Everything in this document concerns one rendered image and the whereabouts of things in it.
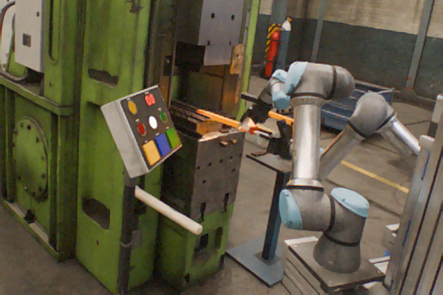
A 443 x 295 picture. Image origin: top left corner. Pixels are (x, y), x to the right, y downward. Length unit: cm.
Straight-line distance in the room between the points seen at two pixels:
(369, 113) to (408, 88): 834
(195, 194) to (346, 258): 97
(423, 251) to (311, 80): 60
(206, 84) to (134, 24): 75
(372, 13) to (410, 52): 133
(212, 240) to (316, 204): 132
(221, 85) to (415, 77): 793
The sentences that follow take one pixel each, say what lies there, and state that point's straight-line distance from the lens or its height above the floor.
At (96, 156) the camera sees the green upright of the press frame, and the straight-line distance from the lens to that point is 230.
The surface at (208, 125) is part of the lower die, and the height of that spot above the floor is 96.
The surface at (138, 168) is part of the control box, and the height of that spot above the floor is 97.
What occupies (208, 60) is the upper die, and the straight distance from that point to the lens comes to 198.
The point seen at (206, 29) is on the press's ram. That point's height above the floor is 144.
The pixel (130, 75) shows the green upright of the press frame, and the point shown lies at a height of 121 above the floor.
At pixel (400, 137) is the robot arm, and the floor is 115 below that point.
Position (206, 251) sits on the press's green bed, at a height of 17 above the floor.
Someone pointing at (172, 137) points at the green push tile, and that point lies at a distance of 169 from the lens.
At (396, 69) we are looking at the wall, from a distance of 1009.
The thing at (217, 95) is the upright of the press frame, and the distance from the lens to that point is 239.
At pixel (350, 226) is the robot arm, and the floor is 97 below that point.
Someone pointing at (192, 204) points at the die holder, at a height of 57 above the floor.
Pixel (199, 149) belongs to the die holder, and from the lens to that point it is 201.
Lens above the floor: 156
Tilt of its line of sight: 15 degrees down
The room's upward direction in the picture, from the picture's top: 7 degrees clockwise
